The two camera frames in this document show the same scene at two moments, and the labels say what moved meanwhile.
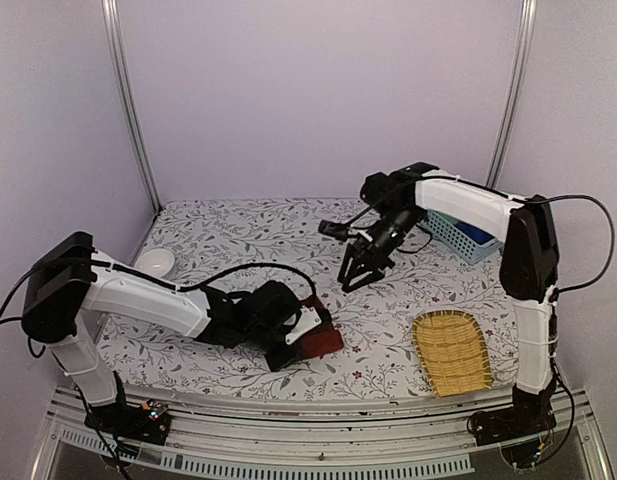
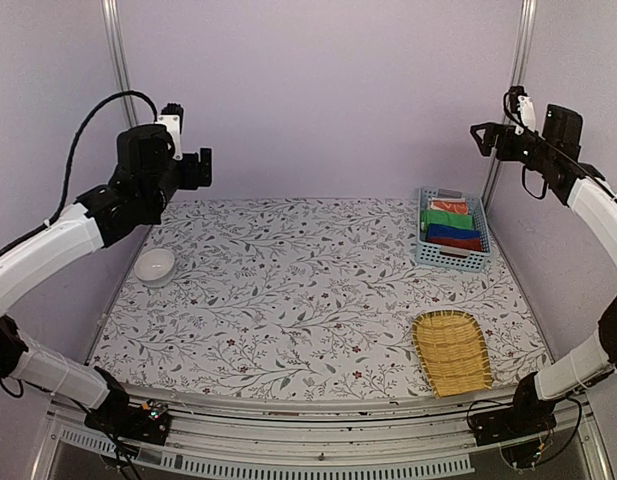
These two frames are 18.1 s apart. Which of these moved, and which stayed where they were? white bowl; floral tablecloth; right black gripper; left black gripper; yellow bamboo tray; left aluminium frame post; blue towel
Moved: left black gripper; right black gripper; blue towel
Stayed: white bowl; left aluminium frame post; yellow bamboo tray; floral tablecloth
